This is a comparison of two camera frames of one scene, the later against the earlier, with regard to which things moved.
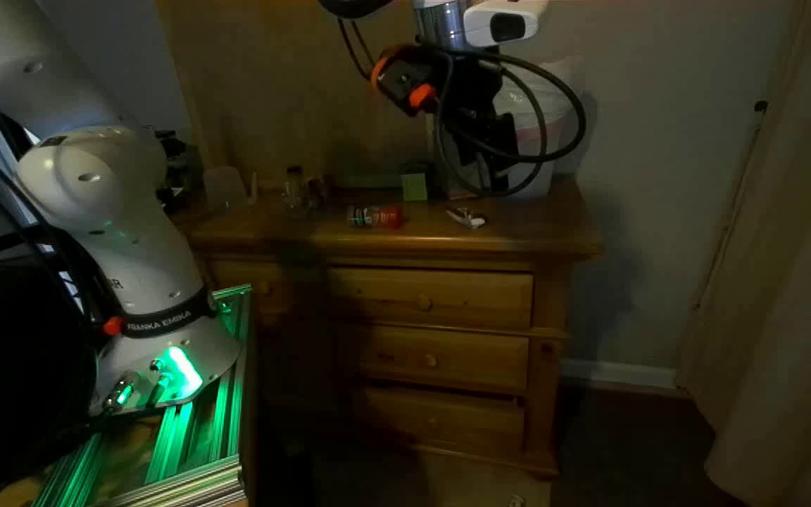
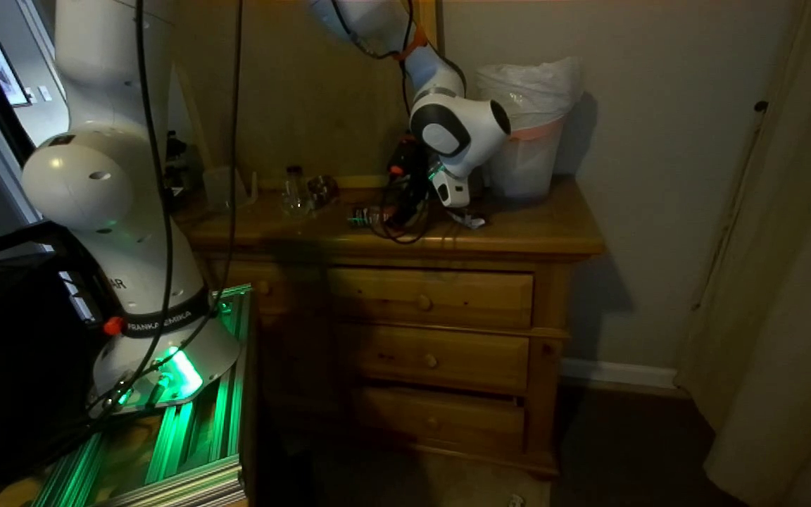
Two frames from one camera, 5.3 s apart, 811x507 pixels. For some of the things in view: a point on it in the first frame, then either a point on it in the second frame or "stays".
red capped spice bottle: (374, 215) stays
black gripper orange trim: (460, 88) → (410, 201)
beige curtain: (773, 357) stays
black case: (30, 316) stays
